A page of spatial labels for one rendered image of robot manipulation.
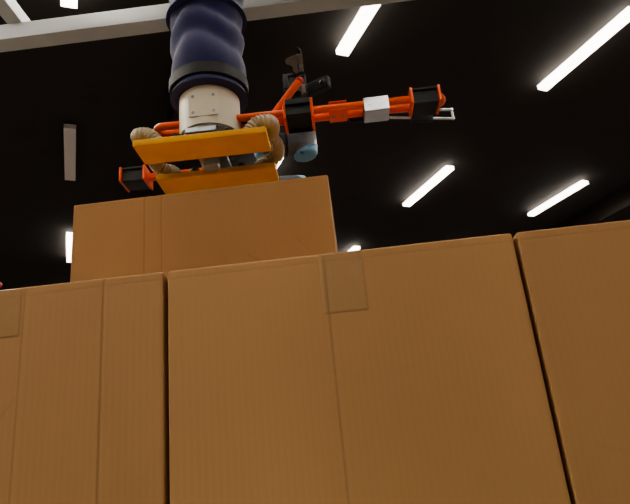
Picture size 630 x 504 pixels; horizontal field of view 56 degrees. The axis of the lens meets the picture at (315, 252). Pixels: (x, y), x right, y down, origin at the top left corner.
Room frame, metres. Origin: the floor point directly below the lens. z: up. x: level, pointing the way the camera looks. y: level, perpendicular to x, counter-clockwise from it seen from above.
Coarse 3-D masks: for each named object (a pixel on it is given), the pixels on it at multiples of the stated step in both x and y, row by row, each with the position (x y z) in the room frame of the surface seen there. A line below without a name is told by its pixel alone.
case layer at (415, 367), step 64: (320, 256) 0.64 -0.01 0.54; (384, 256) 0.64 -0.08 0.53; (448, 256) 0.63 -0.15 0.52; (512, 256) 0.63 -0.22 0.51; (576, 256) 0.63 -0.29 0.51; (0, 320) 0.65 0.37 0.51; (64, 320) 0.65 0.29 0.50; (128, 320) 0.65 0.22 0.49; (192, 320) 0.65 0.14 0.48; (256, 320) 0.64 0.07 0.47; (320, 320) 0.64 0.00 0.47; (384, 320) 0.64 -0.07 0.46; (448, 320) 0.63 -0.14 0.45; (512, 320) 0.63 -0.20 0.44; (576, 320) 0.63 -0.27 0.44; (0, 384) 0.65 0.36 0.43; (64, 384) 0.65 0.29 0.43; (128, 384) 0.65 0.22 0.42; (192, 384) 0.65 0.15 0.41; (256, 384) 0.64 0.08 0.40; (320, 384) 0.64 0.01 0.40; (384, 384) 0.64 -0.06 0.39; (448, 384) 0.64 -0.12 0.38; (512, 384) 0.63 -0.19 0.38; (576, 384) 0.63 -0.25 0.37; (0, 448) 0.65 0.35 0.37; (64, 448) 0.65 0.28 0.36; (128, 448) 0.65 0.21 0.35; (192, 448) 0.65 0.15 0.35; (256, 448) 0.64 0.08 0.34; (320, 448) 0.64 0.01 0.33; (384, 448) 0.64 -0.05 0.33; (448, 448) 0.64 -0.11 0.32; (512, 448) 0.63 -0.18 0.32; (576, 448) 0.63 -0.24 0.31
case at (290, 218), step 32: (192, 192) 1.24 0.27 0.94; (224, 192) 1.24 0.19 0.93; (256, 192) 1.23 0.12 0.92; (288, 192) 1.23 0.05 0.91; (320, 192) 1.23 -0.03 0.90; (96, 224) 1.25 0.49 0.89; (128, 224) 1.25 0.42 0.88; (160, 224) 1.25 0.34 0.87; (192, 224) 1.24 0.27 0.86; (224, 224) 1.24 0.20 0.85; (256, 224) 1.24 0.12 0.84; (288, 224) 1.23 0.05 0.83; (320, 224) 1.23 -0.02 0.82; (96, 256) 1.25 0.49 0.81; (128, 256) 1.25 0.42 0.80; (160, 256) 1.25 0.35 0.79; (192, 256) 1.24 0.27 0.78; (224, 256) 1.24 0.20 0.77; (256, 256) 1.24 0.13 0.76; (288, 256) 1.23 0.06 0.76
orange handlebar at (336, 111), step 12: (408, 96) 1.40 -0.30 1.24; (444, 96) 1.41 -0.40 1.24; (324, 108) 1.40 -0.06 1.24; (336, 108) 1.41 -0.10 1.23; (348, 108) 1.41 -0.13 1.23; (360, 108) 1.41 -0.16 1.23; (396, 108) 1.44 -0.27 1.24; (408, 108) 1.44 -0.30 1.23; (240, 120) 1.42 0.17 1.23; (324, 120) 1.46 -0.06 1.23; (336, 120) 1.45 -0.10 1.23; (168, 132) 1.45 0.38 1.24
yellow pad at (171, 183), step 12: (192, 168) 1.53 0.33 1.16; (228, 168) 1.49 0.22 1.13; (240, 168) 1.49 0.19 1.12; (252, 168) 1.48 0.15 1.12; (264, 168) 1.49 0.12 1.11; (276, 168) 1.51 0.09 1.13; (156, 180) 1.49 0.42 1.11; (168, 180) 1.50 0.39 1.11; (180, 180) 1.50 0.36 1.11; (192, 180) 1.51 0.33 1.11; (204, 180) 1.52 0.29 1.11; (216, 180) 1.53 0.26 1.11; (228, 180) 1.53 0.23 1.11; (240, 180) 1.54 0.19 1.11; (252, 180) 1.55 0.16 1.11; (264, 180) 1.55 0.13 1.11; (276, 180) 1.56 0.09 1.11; (168, 192) 1.57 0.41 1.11; (180, 192) 1.58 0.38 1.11
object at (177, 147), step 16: (256, 128) 1.29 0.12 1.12; (144, 144) 1.30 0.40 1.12; (160, 144) 1.30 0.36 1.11; (176, 144) 1.31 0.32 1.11; (192, 144) 1.32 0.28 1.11; (208, 144) 1.33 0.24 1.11; (224, 144) 1.33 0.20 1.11; (240, 144) 1.34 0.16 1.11; (256, 144) 1.35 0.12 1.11; (144, 160) 1.38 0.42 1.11; (160, 160) 1.38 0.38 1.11; (176, 160) 1.39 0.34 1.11
